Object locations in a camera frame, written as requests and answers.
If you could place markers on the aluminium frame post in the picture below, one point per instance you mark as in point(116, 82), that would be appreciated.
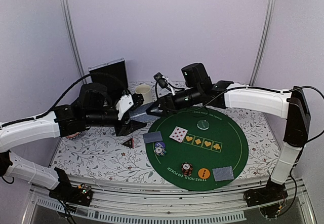
point(263, 41)
point(71, 36)

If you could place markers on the blue playing card deck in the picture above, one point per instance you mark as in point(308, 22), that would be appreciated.
point(140, 114)

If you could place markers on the clear dealer button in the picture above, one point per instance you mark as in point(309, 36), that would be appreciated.
point(203, 124)

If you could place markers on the white ceramic cup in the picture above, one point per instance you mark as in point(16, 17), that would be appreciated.
point(145, 91)

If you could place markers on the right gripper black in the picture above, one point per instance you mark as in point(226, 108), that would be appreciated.
point(164, 107)

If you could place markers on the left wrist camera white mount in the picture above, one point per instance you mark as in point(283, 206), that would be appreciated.
point(128, 102)

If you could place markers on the orange big blind button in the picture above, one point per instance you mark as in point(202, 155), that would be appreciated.
point(204, 173)

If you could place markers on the purple small blind button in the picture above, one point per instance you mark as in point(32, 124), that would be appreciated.
point(160, 144)

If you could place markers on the dealt playing card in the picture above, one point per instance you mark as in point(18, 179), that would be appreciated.
point(151, 137)
point(223, 173)

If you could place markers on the aluminium poker chip case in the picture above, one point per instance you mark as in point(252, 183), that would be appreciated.
point(111, 74)

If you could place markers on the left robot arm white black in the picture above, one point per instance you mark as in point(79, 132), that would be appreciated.
point(94, 107)

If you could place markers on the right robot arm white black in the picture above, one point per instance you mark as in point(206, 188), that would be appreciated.
point(287, 104)

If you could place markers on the left aluminium frame post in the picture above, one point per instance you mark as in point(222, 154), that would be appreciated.
point(71, 36)

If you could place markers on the right aluminium frame post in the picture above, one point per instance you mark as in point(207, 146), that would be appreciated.
point(263, 41)

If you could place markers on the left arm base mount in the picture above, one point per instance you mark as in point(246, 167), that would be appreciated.
point(79, 195)

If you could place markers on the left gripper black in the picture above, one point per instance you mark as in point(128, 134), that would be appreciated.
point(128, 128)

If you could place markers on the small poker chip stack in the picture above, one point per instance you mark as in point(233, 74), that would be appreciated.
point(160, 151)

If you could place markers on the green round poker mat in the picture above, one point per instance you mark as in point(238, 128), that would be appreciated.
point(223, 144)

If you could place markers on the black triangular button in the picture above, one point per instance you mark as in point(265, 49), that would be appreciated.
point(129, 143)

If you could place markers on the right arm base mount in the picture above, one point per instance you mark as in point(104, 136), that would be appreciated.
point(270, 193)

